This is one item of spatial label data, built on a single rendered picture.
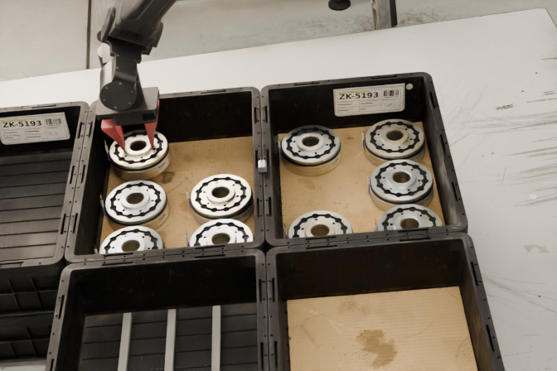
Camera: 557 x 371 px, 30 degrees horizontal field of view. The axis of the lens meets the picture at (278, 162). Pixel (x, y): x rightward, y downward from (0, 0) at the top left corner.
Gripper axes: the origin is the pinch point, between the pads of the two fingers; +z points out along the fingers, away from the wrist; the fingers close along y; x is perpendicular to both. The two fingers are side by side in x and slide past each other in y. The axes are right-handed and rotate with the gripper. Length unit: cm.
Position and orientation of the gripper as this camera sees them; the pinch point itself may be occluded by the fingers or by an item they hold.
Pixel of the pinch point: (137, 142)
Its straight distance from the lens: 181.0
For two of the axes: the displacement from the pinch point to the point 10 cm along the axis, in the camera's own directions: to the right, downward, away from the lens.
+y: 9.9, -0.9, -0.4
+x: -0.3, -6.4, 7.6
